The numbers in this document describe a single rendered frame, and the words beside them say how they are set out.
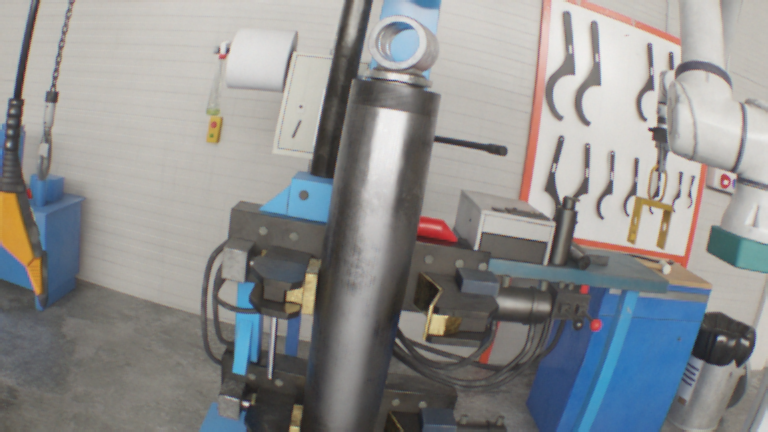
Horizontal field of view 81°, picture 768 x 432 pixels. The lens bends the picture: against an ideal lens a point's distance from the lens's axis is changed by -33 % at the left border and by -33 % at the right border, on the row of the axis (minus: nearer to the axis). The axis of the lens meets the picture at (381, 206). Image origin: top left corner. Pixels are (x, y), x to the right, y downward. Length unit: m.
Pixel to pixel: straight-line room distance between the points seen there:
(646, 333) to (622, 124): 1.52
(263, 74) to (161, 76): 1.49
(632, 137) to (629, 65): 0.48
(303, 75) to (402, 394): 1.20
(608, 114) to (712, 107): 2.69
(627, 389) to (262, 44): 2.28
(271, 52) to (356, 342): 1.21
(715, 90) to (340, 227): 0.97
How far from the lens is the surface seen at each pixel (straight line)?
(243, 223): 1.77
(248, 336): 1.85
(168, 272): 3.86
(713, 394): 3.47
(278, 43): 2.36
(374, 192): 1.45
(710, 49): 1.26
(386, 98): 1.44
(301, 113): 2.35
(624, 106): 3.85
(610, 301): 2.69
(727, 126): 1.14
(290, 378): 1.90
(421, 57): 1.48
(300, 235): 1.75
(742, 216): 1.17
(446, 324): 1.50
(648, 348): 2.91
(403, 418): 1.90
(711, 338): 3.33
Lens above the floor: 1.42
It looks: 9 degrees down
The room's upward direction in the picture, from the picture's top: 10 degrees clockwise
